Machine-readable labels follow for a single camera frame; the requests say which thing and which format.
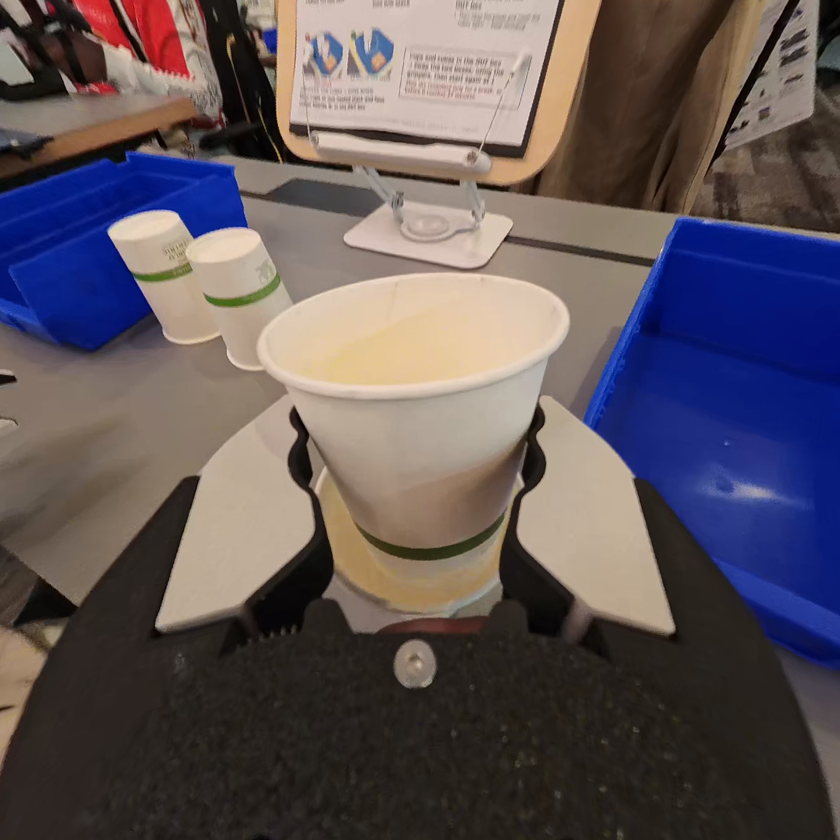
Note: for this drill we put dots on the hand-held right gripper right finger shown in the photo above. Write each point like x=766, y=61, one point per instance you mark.
x=590, y=525

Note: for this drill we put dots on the blue plastic bin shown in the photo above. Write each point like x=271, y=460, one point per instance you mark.
x=79, y=289
x=722, y=459

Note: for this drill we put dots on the wooden background table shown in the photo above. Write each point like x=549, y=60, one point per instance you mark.
x=79, y=124

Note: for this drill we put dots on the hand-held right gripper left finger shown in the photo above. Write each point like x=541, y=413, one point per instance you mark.
x=243, y=525

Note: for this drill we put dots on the white poster board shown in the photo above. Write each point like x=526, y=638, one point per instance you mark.
x=781, y=65

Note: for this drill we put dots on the person's torso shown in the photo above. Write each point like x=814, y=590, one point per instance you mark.
x=16, y=689

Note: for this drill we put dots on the printed instruction sheet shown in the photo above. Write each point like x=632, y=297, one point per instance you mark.
x=394, y=26

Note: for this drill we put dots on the white paper cup green band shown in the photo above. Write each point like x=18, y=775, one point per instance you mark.
x=420, y=446
x=243, y=328
x=407, y=596
x=170, y=308

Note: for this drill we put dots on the black hanging jacket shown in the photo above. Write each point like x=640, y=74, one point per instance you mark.
x=243, y=65

